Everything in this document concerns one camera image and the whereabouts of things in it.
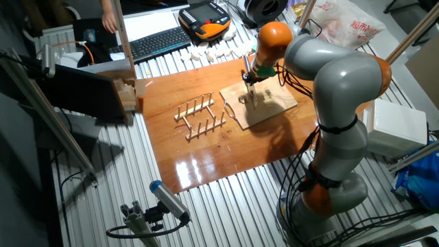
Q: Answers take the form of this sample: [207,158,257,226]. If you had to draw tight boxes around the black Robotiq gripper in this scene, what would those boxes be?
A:
[241,68,269,86]

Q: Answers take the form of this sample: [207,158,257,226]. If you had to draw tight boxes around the stainless steel cleaver knife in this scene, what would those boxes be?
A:
[242,54,259,111]

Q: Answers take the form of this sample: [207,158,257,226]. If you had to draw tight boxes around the large white radish chunk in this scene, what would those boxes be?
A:
[222,23,238,42]

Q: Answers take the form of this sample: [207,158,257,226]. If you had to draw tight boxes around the person's hand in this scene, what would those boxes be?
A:
[101,10,119,35]

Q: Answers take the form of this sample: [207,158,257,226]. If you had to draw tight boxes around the bamboo cutting board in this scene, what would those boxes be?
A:
[219,77,298,131]

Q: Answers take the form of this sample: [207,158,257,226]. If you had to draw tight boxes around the wooden peg rack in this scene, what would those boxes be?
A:
[174,91,227,142]

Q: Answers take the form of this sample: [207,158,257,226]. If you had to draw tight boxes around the black filament spool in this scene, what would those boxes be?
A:
[244,0,289,28]

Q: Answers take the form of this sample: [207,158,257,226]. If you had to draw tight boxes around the orange black teach pendant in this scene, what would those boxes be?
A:
[178,0,232,43]

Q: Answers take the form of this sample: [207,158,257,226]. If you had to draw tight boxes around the gold foil packet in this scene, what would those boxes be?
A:
[291,2,308,20]

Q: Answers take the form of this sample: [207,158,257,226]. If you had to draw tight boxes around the glossy orange wooden board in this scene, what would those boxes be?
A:
[139,51,379,195]

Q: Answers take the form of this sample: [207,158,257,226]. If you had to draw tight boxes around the black keyboard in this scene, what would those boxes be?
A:
[108,25,192,64]

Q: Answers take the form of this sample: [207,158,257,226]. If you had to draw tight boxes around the white plastic bag red print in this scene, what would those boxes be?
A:
[307,0,387,51]

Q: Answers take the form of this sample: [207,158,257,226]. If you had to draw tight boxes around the small wooden blocks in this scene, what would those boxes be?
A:
[97,68,147,114]

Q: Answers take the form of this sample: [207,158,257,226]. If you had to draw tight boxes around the black mouse pad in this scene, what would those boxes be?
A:
[73,19,117,52]

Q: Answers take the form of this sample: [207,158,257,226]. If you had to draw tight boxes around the white plastic drawer box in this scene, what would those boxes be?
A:
[361,98,429,159]

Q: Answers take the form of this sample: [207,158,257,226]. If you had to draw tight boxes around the black computer mouse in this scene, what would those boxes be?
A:
[83,28,97,44]

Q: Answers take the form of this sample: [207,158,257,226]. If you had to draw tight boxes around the black monitor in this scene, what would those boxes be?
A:
[34,63,127,124]

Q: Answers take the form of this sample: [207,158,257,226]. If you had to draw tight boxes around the brown cardboard panel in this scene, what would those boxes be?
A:
[404,32,439,111]

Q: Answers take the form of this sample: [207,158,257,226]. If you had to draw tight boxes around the slanted aluminium beam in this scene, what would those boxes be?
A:
[0,47,99,188]

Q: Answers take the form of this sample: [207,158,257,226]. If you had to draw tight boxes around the blue plastic bag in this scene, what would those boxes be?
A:
[390,141,439,212]

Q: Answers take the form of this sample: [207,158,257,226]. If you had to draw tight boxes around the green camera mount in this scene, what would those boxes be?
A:
[251,44,277,78]

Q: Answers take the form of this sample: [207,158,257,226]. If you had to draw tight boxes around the short brown frame pole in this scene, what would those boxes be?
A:
[297,0,317,30]

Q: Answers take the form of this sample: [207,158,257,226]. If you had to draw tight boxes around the wooden post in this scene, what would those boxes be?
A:
[110,0,137,80]

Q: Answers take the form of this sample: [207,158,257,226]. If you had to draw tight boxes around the silver camera blue end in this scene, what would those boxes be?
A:
[149,180,191,223]

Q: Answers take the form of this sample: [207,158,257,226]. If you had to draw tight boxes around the black camera clamp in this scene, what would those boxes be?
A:
[143,201,166,232]

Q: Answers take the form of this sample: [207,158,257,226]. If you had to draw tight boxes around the slanted brown frame pole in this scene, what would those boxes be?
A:
[385,1,439,66]

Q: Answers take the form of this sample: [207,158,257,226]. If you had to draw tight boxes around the aluminium profile bracket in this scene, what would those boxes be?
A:
[119,200,162,247]

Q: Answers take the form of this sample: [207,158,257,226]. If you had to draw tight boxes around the orange cable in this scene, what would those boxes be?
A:
[51,40,95,65]

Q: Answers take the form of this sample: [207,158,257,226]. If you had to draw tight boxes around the grey aluminium rail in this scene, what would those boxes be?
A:
[388,140,439,174]

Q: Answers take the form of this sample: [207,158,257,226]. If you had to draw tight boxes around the black camera cable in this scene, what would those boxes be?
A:
[105,214,191,239]

